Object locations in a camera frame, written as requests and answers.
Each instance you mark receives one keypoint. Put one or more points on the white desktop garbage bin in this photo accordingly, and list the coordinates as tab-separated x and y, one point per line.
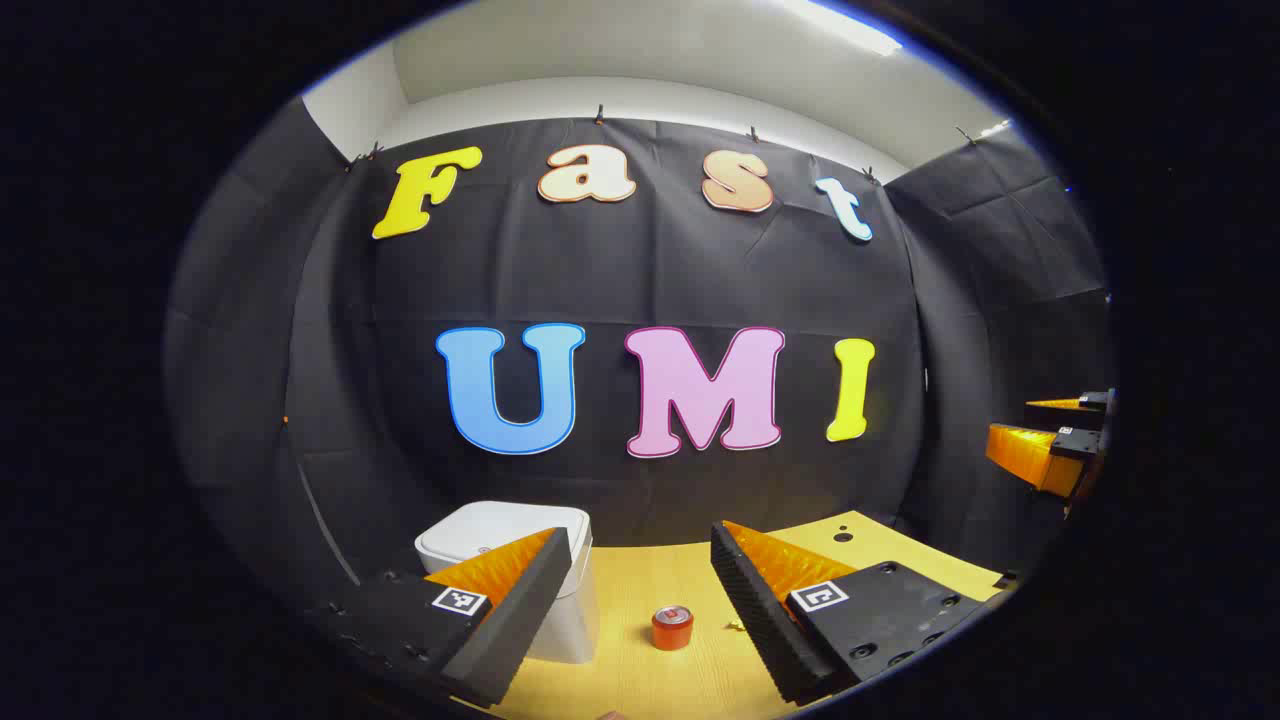
500	525

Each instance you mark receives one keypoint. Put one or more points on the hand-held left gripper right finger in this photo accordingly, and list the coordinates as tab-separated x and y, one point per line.
750	610

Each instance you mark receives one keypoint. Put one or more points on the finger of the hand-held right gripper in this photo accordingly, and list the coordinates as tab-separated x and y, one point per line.
1035	455
1070	408

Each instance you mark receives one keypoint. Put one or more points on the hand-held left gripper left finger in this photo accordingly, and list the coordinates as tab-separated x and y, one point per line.
520	620

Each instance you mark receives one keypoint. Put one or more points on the wooden desktop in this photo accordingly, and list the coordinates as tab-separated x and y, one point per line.
640	580

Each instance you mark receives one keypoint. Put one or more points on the red pop can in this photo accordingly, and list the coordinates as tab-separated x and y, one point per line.
672	630

